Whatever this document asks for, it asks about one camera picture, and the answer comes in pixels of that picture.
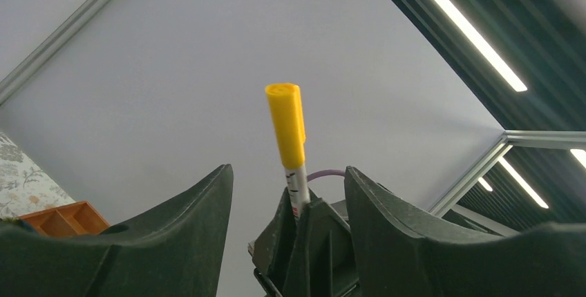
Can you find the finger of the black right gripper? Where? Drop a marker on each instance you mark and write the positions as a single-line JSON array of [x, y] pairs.
[[273, 247], [322, 262]]

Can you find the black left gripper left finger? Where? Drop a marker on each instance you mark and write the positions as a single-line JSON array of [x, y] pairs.
[[174, 249]]

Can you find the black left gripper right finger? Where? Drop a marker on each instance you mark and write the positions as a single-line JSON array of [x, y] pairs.
[[402, 250]]

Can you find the yellow marker cap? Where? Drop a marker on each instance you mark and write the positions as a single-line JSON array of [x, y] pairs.
[[286, 111]]

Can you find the orange compartment tray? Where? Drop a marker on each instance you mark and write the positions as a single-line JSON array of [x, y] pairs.
[[74, 219]]

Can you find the ceiling light strip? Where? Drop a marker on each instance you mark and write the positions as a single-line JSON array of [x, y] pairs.
[[481, 45]]

